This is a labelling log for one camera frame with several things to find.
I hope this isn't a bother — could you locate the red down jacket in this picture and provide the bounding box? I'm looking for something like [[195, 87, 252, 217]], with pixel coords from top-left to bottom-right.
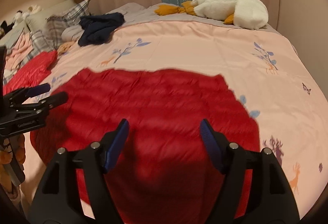
[[3, 50, 58, 95], [30, 69, 260, 223]]

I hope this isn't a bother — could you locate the left hand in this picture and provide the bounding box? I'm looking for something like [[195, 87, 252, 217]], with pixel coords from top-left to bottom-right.
[[1, 135, 26, 186]]

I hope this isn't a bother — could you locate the pink folded cloth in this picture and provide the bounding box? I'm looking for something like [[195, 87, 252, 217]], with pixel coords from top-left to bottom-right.
[[5, 32, 33, 70]]

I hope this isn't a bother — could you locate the small orange plush toy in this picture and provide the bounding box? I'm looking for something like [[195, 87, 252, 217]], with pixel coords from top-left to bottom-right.
[[57, 41, 76, 56]]

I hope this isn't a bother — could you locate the plaid grey pillow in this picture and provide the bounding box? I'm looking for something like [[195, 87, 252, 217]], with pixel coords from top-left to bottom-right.
[[25, 0, 90, 61]]

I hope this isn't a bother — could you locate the dark navy garment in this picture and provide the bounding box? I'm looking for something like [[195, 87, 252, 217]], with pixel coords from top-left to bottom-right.
[[78, 12, 125, 47]]

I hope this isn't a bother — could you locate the grey bed sheet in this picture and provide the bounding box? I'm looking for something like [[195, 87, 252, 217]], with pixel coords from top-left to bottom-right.
[[104, 2, 280, 35]]

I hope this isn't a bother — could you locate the pink deer print duvet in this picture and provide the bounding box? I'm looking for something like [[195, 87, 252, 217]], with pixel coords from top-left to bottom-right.
[[22, 21, 327, 216]]

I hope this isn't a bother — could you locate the white goose plush toy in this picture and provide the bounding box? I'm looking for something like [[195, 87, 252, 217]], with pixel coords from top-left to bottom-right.
[[155, 0, 269, 30]]

